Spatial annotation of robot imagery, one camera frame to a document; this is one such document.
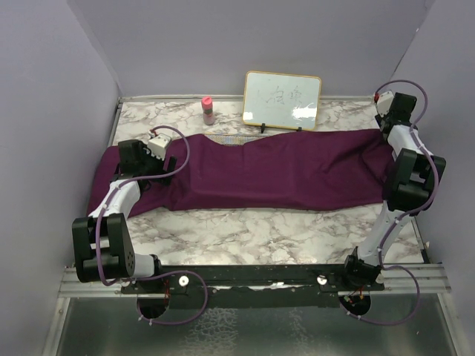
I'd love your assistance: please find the purple cloth wrap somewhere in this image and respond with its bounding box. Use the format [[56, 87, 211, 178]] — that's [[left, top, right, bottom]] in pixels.
[[85, 128, 396, 220]]

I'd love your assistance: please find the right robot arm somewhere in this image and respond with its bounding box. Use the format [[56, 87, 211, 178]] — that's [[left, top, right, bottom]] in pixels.
[[341, 90, 446, 290]]

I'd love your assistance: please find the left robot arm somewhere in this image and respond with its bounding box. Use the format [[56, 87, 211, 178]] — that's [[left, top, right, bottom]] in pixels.
[[72, 133, 177, 293]]

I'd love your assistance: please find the metal mesh tray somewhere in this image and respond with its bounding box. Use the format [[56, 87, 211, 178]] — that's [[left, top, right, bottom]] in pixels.
[[205, 134, 260, 146]]

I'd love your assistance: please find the pink lid spice bottle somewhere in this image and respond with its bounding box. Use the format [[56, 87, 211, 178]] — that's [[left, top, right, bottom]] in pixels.
[[201, 96, 215, 125]]

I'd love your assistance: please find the yellow framed whiteboard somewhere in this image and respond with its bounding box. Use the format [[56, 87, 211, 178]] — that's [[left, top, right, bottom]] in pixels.
[[242, 70, 322, 131]]

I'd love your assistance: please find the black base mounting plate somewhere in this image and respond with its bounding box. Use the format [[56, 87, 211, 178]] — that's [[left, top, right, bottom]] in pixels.
[[121, 264, 384, 309]]

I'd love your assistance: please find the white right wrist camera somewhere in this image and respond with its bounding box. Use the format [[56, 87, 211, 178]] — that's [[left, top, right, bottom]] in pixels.
[[374, 90, 394, 117]]

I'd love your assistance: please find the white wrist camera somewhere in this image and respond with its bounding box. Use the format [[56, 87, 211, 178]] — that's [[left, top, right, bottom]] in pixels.
[[374, 90, 394, 117], [147, 133, 172, 160]]

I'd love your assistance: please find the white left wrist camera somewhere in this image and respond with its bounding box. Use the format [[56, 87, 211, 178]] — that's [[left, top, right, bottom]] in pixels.
[[147, 133, 172, 160]]

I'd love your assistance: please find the aluminium frame rail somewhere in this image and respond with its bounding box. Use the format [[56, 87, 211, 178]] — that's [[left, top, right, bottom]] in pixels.
[[59, 263, 451, 298]]

